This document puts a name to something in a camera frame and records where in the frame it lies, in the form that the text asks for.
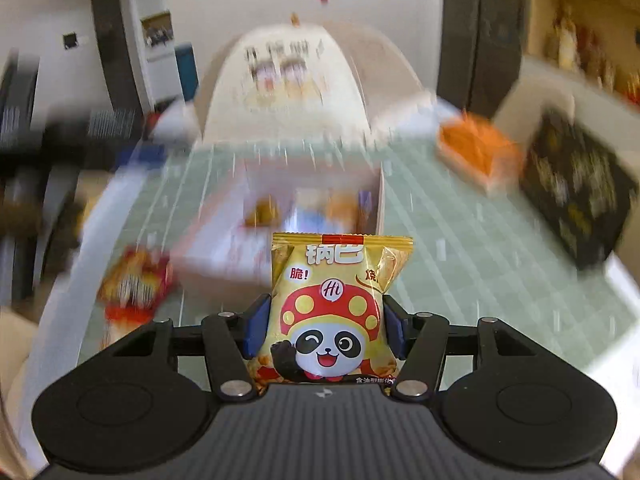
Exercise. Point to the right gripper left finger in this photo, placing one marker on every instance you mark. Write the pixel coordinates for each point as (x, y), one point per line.
(226, 341)

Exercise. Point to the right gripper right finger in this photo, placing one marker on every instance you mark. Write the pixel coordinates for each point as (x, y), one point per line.
(423, 341)

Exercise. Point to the yellow panda snack bag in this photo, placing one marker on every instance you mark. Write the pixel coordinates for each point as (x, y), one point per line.
(326, 315)

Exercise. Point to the pink cardboard box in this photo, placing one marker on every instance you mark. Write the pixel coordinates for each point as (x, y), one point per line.
(221, 261)

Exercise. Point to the green grid tablecloth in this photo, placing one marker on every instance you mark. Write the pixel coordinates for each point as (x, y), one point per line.
(473, 255)

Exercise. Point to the red yellow snack bag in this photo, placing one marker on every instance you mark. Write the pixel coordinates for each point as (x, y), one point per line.
(133, 289)

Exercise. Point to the brown wrapped pastry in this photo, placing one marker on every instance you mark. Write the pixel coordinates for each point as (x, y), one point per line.
(264, 214)

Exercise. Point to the orange carton box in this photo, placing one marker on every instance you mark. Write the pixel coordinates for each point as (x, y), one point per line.
(480, 153)

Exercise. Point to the black gift box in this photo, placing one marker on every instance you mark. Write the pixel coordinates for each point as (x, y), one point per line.
(579, 186)

